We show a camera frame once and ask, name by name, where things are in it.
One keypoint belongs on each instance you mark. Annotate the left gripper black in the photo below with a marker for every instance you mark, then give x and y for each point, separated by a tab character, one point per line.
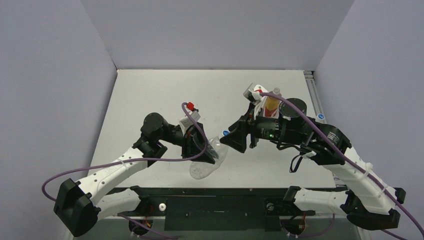
193	143

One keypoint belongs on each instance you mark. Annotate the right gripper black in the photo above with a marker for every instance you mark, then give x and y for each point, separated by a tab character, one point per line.
250	133

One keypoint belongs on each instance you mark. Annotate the tea bottle red label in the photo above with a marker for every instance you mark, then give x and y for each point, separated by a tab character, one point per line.
271	107

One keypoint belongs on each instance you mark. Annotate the blue white bottle cap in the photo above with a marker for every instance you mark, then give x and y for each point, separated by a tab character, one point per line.
321	116

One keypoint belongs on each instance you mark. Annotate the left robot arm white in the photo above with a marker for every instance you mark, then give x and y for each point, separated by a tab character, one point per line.
80	204

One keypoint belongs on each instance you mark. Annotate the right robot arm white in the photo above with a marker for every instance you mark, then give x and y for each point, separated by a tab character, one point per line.
367	203

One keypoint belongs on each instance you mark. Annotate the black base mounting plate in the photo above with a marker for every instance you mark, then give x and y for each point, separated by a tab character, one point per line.
214	209

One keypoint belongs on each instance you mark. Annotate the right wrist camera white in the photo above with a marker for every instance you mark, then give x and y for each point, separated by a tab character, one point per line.
253	94

